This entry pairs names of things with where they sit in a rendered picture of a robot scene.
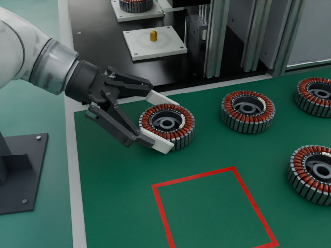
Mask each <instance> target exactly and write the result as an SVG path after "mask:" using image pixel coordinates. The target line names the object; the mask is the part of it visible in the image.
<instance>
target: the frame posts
mask: <svg viewBox="0 0 331 248"><path fill-rule="evenodd" d="M229 3H230V0H211V4H210V13H209V23H208V33H207V44H206V53H205V63H204V73H205V74H206V76H207V78H212V76H215V77H219V74H220V67H221V60H222V53H223V46H224V39H225V32H226V24H227V17H228V10H229ZM271 3H272V0H253V3H252V8H251V13H250V18H249V24H248V29H247V34H246V39H245V44H244V49H243V55H242V60H241V65H240V66H241V68H244V69H243V70H244V71H245V72H249V71H250V70H252V71H256V68H257V64H258V60H259V55H260V51H261V47H262V42H263V38H264V34H265V29H266V24H267V20H268V16H269V12H270V7H271Z"/></svg>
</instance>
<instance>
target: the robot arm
mask: <svg viewBox="0 0 331 248"><path fill-rule="evenodd" d="M78 59H79V53H78V52H76V51H75V50H73V49H71V48H68V47H67V46H65V45H63V44H61V43H59V42H58V41H57V40H54V39H52V38H50V37H49V36H47V35H46V34H45V33H44V32H43V31H42V30H41V29H39V28H38V27H37V26H35V25H34V24H32V23H31V22H29V21H27V20H26V19H24V18H22V17H20V16H18V15H17V14H15V13H13V12H11V11H9V10H7V9H4V8H2V7H0V89H1V88H3V87H4V86H6V85H7V84H8V83H9V82H10V81H11V80H14V81H15V80H18V79H21V80H24V81H27V82H29V83H32V84H33V85H35V86H38V87H40V88H42V89H44V90H46V91H48V92H50V93H52V94H54V95H60V94H61V92H62V91H64V94H65V96H67V97H69V98H71V99H73V100H75V101H78V102H83V101H85V102H87V103H88V104H89V107H88V109H87V111H86V113H85V117H86V118H88V119H90V120H92V121H94V122H96V123H97V124H98V125H100V126H101V127H102V128H103V129H104V130H106V131H107V132H108V133H109V134H110V135H112V136H113V137H114V138H115V139H116V140H118V141H119V142H120V143H121V144H122V145H124V146H125V147H127V148H128V147H130V145H131V144H133V143H134V142H138V143H140V144H142V145H144V146H146V147H148V148H154V149H156V150H158V151H160V152H162V153H164V154H167V153H168V152H169V151H170V150H171V149H172V148H173V146H174V144H173V143H172V142H170V141H168V140H166V139H163V138H161V137H159V136H157V135H155V134H153V133H151V132H149V131H147V130H145V129H144V128H141V129H140V130H139V129H138V128H137V127H136V126H135V125H134V123H133V122H132V121H131V120H130V119H129V118H128V116H127V115H126V114H125V113H124V112H123V111H122V109H121V108H120V107H119V103H118V102H117V98H118V97H119V96H138V97H146V98H145V101H147V102H149V103H151V104H153V105H159V104H164V103H167V105H168V104H171V105H172V104H176V105H179V104H178V103H176V102H175V101H173V100H171V99H169V98H167V97H165V96H163V95H162V94H160V93H158V92H157V91H155V90H153V89H152V88H153V87H154V85H153V84H151V82H150V80H148V79H145V78H141V77H138V76H134V75H131V74H128V73H124V72H121V71H118V70H116V69H114V68H112V67H110V66H108V68H107V69H106V71H105V73H104V74H100V73H99V72H98V71H99V69H98V67H96V66H95V65H93V64H91V63H89V62H87V61H85V60H81V61H78ZM142 83H143V85H142ZM131 131H132V132H131ZM126 138H127V139H126Z"/></svg>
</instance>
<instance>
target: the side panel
mask: <svg viewBox="0 0 331 248"><path fill-rule="evenodd" d="M327 68H331V0H292V3H291V6H290V10H289V14H288V17H287V21H286V24H285V28H284V31H283V35H282V38H281V42H280V46H279V49H278V53H277V57H276V60H275V64H274V68H273V69H269V70H268V73H269V74H272V75H271V76H272V77H273V78H275V77H278V76H280V77H281V76H287V75H292V74H298V73H304V72H310V71H315V70H321V69H327Z"/></svg>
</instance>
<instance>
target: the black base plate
mask: <svg viewBox="0 0 331 248"><path fill-rule="evenodd" d="M111 1H112V0H68V5H69V13H70V21H71V29H72V36H73V44H74V50H75V51H76V52H78V53H79V59H78V61H81V60H85V61H87V62H89V63H91V64H93V65H95V66H96V67H98V69H99V71H98V72H99V73H100V74H104V73H105V71H106V69H107V68H108V66H110V67H112V68H114V69H116V70H118V71H121V72H124V73H128V74H131V75H134V76H138V77H141V78H145V79H148V80H150V82H151V84H153V85H154V87H153V88H152V89H153V90H155V91H157V92H158V93H160V92H165V91H171V90H177V89H183V88H189V87H195V86H201V85H207V84H213V83H218V82H224V81H230V80H236V79H242V78H248V77H254V76H260V75H265V74H266V71H267V67H266V66H265V64H264V63H263V62H262V61H261V60H260V59H259V60H258V64H257V68H256V71H252V70H250V71H249V72H245V71H244V70H243V69H244V68H241V66H240V65H241V60H242V55H243V49H244V42H243V41H242V40H241V39H240V38H239V37H238V36H237V35H236V34H235V33H234V32H233V31H232V30H231V29H230V28H229V27H228V26H227V25H226V32H225V39H224V46H223V53H222V60H221V67H220V74H219V77H215V76H212V78H207V76H206V74H205V73H204V63H205V53H206V44H207V43H202V44H198V43H197V42H196V41H195V39H194V38H193V37H192V35H191V34H190V19H191V15H197V14H199V5H196V6H188V7H187V9H184V10H179V11H171V12H164V13H165V15H164V16H163V17H156V18H147V19H139V20H130V21H122V22H118V20H117V18H116V15H115V12H114V10H113V7H112V5H111ZM186 14H188V15H189V21H188V40H187V48H188V51H187V53H183V54H176V55H169V56H162V57H156V58H149V59H142V60H135V61H133V60H132V57H131V54H130V51H129V49H128V46H127V44H126V41H125V38H124V36H123V32H124V31H132V30H140V29H148V28H156V27H164V26H172V27H173V28H174V30H175V31H176V33H177V34H178V36H179V37H180V39H181V40H182V42H183V43H184V39H185V18H186Z"/></svg>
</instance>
